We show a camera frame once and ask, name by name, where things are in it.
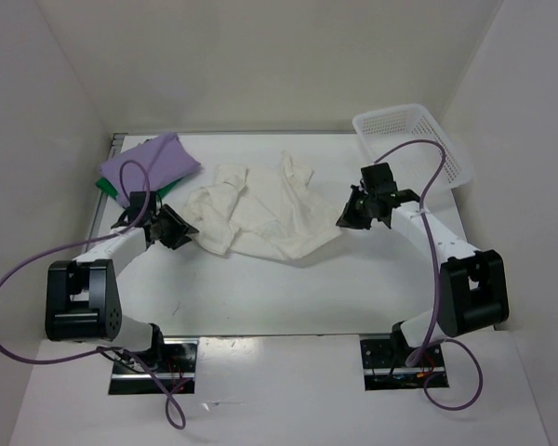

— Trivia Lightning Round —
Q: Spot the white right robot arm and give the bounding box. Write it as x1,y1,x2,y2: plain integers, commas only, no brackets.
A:
337,186,510,365

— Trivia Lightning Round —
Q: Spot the cream t shirt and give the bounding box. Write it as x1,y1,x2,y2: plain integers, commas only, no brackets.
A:
180,151,342,262

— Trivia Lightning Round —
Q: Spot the aluminium table edge rail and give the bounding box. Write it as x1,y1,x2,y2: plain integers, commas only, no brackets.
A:
86,133,127,239

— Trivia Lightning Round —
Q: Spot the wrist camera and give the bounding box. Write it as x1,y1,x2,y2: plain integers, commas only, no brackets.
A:
361,163,398,195
126,191,159,224

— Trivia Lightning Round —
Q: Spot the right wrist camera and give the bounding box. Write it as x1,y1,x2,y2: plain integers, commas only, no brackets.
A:
361,163,398,195

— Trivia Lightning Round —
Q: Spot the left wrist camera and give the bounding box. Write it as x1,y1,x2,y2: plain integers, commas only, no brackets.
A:
126,191,159,224

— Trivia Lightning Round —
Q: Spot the white plastic basket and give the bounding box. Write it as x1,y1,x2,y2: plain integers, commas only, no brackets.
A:
352,103,473,193

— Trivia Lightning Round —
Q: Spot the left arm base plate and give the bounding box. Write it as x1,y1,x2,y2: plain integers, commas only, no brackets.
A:
106,336,199,396

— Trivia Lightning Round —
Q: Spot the green t shirt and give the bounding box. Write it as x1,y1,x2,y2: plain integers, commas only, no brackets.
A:
95,177,182,208

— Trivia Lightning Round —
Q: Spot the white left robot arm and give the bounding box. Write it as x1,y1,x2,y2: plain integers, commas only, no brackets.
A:
45,204,199,372

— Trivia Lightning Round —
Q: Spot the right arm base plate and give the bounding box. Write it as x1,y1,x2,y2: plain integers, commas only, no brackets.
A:
359,334,449,391

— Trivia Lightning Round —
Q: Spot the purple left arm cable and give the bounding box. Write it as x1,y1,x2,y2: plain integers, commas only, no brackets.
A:
0,160,187,431

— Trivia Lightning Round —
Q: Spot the lavender t shirt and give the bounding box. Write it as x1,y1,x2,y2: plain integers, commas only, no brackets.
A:
99,133,201,197

